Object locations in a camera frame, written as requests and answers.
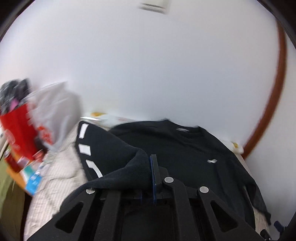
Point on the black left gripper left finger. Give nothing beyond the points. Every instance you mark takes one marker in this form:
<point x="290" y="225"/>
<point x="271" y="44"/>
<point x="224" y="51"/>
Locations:
<point x="95" y="215"/>

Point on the white plastic bag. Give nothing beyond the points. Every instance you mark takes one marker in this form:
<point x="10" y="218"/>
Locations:
<point x="54" y="111"/>

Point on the dark patterned clothes pile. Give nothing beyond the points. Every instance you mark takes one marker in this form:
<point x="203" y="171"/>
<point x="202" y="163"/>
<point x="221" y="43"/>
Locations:
<point x="13" y="94"/>

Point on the black sweatshirt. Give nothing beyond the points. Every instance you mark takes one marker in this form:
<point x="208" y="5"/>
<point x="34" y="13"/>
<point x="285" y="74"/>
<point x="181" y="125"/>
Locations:
<point x="166" y="159"/>

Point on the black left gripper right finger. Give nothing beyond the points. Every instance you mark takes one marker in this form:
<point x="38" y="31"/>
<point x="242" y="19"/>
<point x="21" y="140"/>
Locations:
<point x="185" y="220"/>

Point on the brown wooden door frame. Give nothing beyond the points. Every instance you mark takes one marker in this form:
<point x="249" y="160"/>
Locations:
<point x="275" y="94"/>

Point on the light blue package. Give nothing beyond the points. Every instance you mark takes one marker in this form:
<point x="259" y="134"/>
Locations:
<point x="35" y="172"/>

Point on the white ceiling vent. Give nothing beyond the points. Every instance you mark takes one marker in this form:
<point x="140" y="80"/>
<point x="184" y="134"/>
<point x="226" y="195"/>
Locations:
<point x="157" y="6"/>

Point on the striped beige mattress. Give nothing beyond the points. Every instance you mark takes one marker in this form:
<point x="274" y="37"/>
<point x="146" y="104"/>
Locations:
<point x="48" y="185"/>

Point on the red paper bag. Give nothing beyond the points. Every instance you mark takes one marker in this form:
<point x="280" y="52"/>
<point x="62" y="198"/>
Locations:
<point x="22" y="136"/>

